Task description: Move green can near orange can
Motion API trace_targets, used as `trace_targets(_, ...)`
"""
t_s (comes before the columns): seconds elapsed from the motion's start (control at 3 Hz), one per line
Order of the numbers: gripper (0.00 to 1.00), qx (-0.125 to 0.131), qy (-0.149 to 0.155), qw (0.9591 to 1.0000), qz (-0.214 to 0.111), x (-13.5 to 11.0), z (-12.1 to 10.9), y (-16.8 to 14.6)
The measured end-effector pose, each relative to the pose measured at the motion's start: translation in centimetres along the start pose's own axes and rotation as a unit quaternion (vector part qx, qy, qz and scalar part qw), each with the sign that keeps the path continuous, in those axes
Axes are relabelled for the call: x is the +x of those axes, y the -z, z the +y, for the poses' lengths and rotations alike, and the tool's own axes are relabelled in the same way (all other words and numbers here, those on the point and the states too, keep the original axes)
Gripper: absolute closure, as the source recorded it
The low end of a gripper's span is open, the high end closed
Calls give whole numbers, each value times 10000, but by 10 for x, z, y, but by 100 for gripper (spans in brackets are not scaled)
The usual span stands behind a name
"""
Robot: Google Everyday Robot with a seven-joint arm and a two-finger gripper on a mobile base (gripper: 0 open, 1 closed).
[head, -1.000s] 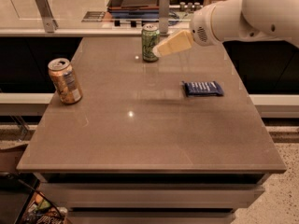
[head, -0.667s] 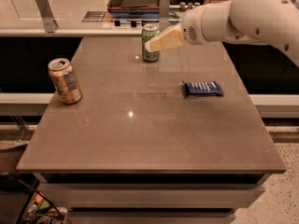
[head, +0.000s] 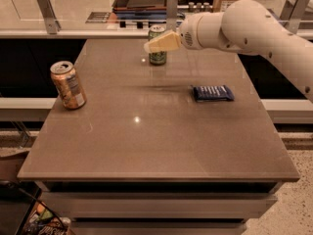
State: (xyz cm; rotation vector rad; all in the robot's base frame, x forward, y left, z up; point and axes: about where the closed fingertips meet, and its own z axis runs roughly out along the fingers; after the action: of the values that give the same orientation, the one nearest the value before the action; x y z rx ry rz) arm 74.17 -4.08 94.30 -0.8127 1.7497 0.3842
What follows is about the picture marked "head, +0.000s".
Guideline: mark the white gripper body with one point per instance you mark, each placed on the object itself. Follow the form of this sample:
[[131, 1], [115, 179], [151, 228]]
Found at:
[[186, 33]]

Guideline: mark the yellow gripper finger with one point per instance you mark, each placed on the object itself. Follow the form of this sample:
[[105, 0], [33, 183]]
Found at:
[[167, 41]]

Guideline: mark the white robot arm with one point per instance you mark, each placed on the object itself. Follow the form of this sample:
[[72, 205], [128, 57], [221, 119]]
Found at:
[[246, 27]]

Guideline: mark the orange soda can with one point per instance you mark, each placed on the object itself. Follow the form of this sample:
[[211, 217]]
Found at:
[[66, 80]]

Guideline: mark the blue snack packet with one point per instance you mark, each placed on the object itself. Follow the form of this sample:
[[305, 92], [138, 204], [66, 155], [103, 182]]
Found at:
[[212, 93]]

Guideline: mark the grey table drawer unit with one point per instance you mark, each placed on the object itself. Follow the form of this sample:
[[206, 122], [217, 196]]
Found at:
[[152, 213]]

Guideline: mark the snack bag basket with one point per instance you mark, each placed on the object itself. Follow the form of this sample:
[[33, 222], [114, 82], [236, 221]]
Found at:
[[43, 221]]

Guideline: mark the middle metal glass bracket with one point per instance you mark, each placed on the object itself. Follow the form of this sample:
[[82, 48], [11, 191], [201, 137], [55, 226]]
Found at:
[[171, 14]]

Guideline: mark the metal glass bracket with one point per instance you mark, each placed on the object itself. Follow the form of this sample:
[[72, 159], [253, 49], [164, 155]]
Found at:
[[51, 23], [171, 14], [292, 14]]

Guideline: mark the right metal glass bracket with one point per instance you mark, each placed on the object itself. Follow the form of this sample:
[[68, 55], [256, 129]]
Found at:
[[292, 14]]

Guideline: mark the left metal glass bracket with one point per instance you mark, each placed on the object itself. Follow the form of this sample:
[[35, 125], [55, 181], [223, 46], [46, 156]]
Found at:
[[51, 23]]

